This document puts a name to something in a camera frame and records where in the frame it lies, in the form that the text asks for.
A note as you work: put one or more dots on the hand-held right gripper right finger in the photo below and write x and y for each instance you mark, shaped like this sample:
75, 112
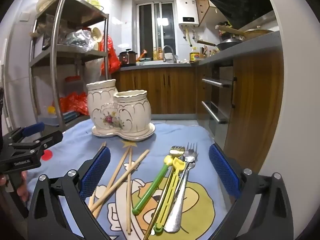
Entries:
223, 170

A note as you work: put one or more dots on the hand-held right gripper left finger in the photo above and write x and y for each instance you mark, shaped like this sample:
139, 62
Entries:
96, 172

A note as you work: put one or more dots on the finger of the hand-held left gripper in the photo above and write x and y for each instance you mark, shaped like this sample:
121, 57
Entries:
32, 128
51, 138

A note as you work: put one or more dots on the silver metal fork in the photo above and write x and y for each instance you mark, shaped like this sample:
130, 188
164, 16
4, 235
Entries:
185, 156

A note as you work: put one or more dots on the cream floral ceramic utensil holder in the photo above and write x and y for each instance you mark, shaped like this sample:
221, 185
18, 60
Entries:
105, 105

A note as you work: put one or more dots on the person's left hand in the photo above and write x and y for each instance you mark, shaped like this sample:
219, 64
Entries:
25, 190

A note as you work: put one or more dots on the plastic container yellow cap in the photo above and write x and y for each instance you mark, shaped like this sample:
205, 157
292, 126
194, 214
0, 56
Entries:
50, 117

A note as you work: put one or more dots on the blue cartoon printed cloth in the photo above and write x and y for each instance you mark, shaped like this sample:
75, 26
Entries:
75, 140

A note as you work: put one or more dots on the crumpled red plastic bag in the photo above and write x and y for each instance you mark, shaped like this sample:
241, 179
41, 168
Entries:
75, 103

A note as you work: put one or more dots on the red-lidded plastic box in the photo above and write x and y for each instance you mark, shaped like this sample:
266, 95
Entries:
72, 86

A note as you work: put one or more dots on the cream ceramic holder tray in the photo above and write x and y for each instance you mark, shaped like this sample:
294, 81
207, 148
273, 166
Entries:
140, 135

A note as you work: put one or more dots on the stainless built-in drawer unit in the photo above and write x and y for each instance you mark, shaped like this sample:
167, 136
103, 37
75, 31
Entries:
217, 100

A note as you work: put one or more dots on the wooden base cabinets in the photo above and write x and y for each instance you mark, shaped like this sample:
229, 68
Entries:
252, 105

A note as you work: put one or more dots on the white hanging bag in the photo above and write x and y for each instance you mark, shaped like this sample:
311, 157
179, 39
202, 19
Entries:
92, 71

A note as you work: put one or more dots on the metal shelf rack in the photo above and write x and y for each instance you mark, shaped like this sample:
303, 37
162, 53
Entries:
56, 52

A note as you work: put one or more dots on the clear crumpled plastic bag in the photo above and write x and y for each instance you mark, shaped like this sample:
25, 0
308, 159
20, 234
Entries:
80, 40

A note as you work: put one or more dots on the hanging red plastic bag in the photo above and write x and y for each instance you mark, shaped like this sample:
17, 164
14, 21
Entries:
111, 55

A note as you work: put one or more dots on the dark pressure cooker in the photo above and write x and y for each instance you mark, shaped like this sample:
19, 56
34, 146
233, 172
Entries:
128, 57

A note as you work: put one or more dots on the cream plastic colander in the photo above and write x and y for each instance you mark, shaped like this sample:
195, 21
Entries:
97, 33

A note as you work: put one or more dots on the yellow oil bottle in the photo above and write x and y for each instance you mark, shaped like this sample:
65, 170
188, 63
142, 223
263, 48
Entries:
194, 55

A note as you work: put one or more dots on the grey kitchen countertop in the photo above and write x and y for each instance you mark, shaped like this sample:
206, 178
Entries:
250, 46

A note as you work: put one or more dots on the chrome sink faucet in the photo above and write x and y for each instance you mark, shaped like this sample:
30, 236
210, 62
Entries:
172, 52

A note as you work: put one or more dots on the white covered bowl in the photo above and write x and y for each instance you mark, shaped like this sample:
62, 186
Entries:
47, 0

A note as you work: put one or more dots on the amber bottles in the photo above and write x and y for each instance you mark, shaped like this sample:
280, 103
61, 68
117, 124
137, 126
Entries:
157, 53

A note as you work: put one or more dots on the metal pot with lid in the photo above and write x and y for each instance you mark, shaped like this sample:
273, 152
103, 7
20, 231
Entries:
257, 33

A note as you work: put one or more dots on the kitchen window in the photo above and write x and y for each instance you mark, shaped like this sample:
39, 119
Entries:
146, 30

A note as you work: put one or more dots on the white water heater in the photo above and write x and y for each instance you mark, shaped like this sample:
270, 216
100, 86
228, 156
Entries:
187, 10

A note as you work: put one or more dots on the black range hood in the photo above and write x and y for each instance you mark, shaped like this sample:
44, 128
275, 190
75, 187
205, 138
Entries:
237, 0

